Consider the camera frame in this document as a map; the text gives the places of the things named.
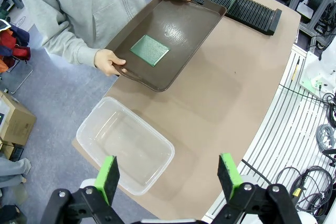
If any yellow pen tool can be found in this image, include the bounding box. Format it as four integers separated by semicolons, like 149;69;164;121
290;57;300;82

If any person's right forearm grey sleeve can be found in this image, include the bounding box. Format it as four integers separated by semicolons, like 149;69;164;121
41;28;100;66

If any red navy clothes pile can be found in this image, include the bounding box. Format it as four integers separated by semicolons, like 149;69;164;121
0;19;32;72

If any brown cardboard box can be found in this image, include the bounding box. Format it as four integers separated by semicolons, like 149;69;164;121
0;91;37;146

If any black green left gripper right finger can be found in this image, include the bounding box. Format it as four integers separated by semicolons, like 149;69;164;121
209;153;300;224

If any clear plastic storage box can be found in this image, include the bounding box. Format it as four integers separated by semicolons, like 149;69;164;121
76;97;176;196

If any person's right hand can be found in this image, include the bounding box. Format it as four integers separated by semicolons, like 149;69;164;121
93;48;127;77

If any thick black cable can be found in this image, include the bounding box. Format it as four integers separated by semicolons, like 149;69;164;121
240;158;271;185

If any dark tangled cable bundle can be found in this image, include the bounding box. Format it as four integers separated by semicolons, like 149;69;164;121
274;165;335;216

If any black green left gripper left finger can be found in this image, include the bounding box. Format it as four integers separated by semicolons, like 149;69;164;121
39;155;121;224

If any white slatted robot platform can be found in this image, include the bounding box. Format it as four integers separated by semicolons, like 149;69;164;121
203;42;336;224

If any person's grey hoodie torso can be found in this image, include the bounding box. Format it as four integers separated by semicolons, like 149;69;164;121
17;0;158;51

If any white round container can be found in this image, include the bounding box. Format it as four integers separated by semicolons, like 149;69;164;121
79;178;98;190

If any bystander's grey jeans leg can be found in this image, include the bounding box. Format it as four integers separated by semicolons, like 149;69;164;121
0;157;32;188

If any small black crate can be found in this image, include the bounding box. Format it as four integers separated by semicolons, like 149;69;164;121
0;141;25;161

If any grey coiled cable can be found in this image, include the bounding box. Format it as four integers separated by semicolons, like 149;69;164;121
314;123;336;154

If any brown plastic serving tray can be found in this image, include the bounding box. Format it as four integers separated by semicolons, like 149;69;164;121
103;0;227;93

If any black slotted PCB rack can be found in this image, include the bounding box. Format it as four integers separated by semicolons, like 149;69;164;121
195;0;283;36

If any yellow labelled cable plug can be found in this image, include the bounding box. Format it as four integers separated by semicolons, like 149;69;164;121
291;170;309;198

